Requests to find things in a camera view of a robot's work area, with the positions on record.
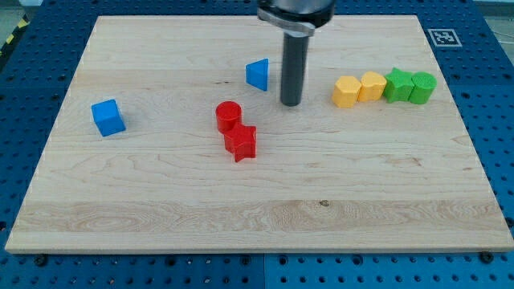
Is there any red star block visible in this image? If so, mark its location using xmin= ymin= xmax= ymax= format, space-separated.
xmin=224 ymin=123 xmax=256 ymax=162

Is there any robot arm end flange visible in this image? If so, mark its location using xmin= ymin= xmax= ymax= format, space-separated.
xmin=257 ymin=0 xmax=336 ymax=37

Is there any blue triangle block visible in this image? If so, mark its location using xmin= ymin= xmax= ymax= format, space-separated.
xmin=245 ymin=59 xmax=269 ymax=91

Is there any green star block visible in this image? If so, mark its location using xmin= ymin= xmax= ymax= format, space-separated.
xmin=383 ymin=67 xmax=414 ymax=103

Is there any blue cube block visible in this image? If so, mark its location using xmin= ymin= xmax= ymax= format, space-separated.
xmin=91 ymin=99 xmax=126 ymax=136

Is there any white fiducial marker tag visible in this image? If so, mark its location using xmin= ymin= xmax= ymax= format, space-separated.
xmin=428 ymin=28 xmax=462 ymax=47

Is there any wooden board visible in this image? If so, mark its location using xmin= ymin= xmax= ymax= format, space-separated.
xmin=6 ymin=15 xmax=513 ymax=254

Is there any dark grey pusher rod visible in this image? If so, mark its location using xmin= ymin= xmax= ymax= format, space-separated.
xmin=280 ymin=33 xmax=308 ymax=107

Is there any yellow heart block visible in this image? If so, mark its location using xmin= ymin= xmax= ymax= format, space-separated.
xmin=357 ymin=71 xmax=387 ymax=102

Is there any red cylinder block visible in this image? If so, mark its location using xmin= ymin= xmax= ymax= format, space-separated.
xmin=215 ymin=101 xmax=243 ymax=133

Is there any yellow pentagon block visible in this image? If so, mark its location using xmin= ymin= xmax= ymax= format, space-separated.
xmin=332 ymin=75 xmax=361 ymax=108

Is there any green cylinder block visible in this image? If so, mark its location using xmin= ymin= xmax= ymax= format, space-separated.
xmin=409 ymin=71 xmax=437 ymax=104

